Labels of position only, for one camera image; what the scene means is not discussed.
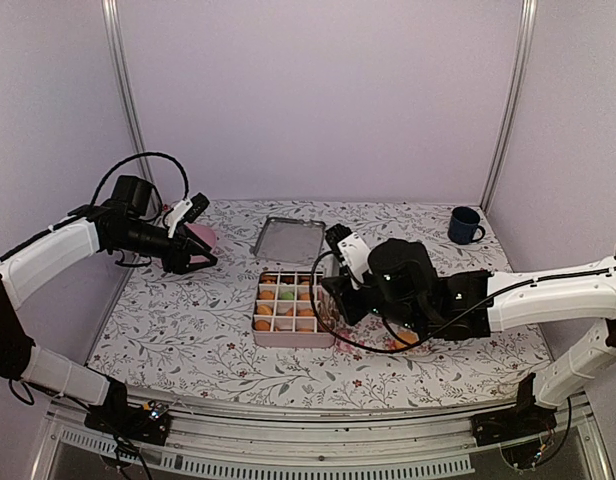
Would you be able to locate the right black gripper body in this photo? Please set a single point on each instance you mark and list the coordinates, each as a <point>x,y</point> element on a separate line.
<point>350,313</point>

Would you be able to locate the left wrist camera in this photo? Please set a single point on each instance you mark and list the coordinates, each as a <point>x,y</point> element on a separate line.
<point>186,210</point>

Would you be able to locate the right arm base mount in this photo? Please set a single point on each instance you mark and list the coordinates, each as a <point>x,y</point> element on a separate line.
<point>516,423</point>

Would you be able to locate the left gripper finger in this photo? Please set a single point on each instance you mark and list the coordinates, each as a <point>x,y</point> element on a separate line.
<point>203,242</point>
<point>198,263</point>

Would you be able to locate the floral tablecloth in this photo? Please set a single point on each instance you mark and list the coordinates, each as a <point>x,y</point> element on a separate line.
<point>191,335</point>

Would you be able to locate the floral cookie tray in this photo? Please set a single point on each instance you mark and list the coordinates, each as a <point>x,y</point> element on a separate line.
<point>388,335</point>

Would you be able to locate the metal divided cookie tin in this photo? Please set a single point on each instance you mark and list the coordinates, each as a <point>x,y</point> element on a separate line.
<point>289,324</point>

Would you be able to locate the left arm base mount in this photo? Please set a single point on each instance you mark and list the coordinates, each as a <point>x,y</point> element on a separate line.
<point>117,417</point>

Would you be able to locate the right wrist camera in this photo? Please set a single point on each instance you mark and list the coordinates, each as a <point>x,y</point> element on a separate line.
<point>352,253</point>

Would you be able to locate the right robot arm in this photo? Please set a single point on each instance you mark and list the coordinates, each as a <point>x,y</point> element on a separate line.
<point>397,281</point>

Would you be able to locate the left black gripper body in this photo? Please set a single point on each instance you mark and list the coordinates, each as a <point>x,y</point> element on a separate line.
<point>170,258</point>

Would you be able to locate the pink plate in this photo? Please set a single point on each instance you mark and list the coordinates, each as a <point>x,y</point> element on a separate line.
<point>205,237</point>

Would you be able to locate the dark blue mug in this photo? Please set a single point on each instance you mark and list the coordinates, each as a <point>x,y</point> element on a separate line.
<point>464,226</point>

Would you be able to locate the metal tongs white handle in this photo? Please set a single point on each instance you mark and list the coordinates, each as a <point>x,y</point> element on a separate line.
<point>329,312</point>

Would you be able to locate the metal tin lid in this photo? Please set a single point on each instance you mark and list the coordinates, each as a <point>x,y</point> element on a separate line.
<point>289,240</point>

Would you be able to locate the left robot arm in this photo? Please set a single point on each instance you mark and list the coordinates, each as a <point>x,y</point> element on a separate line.
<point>118,224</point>

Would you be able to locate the front aluminium rail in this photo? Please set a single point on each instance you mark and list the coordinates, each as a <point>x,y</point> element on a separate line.
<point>213,439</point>

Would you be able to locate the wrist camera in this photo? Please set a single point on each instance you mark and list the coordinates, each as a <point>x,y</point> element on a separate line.
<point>186,210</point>
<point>352,253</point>

